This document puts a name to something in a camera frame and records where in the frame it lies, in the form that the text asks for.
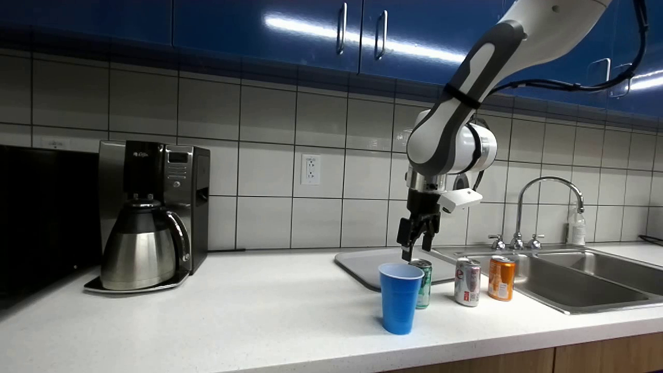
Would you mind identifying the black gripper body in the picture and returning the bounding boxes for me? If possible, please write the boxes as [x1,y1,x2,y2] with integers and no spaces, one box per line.
[404,189,443,224]

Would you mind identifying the green soda can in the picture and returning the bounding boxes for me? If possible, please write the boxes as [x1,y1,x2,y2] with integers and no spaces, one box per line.
[408,257,435,310]

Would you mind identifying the silver soda can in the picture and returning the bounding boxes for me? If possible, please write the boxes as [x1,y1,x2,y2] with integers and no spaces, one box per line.
[454,255,483,309]

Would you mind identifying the orange soda can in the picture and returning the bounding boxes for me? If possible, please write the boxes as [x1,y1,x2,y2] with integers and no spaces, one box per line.
[486,252,518,303]

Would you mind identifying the grey plastic tray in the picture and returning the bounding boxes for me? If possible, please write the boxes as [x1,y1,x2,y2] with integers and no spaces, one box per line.
[333,244,459,293]

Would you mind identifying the blue plastic cup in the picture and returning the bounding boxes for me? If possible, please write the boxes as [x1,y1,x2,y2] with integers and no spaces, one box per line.
[376,260,426,338]

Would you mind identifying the chrome gooseneck faucet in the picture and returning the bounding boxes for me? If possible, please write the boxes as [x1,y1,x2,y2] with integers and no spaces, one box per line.
[512,173,585,251]

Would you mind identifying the clear soap bottle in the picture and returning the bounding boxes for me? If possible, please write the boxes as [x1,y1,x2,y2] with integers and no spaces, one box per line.
[564,206,588,249]

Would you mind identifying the stainless steel double sink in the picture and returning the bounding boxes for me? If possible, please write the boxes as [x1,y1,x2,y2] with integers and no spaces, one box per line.
[422,242,663,316]

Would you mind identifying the wooden base cabinets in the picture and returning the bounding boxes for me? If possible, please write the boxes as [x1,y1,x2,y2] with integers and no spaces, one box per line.
[391,330,663,373]

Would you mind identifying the black steel coffee maker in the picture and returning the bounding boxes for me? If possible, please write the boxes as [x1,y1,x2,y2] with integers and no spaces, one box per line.
[82,139,210,297]

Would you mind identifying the stainless steel coffee carafe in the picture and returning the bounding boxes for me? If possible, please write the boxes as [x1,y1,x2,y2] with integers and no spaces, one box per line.
[99,200,191,293]

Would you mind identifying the black microwave oven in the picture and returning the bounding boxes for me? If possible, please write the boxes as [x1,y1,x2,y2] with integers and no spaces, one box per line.
[0,143,104,312]

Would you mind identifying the white wall outlet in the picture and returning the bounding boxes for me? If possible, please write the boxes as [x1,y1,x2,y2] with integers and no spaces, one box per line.
[299,154,323,186]

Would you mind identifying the metal cabinet door handle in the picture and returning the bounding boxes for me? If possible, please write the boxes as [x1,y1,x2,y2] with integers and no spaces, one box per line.
[372,9,390,63]
[591,55,613,86]
[336,0,349,58]
[614,65,636,98]

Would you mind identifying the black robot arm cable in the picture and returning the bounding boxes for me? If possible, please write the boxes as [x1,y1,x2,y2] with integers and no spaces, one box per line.
[492,0,651,95]

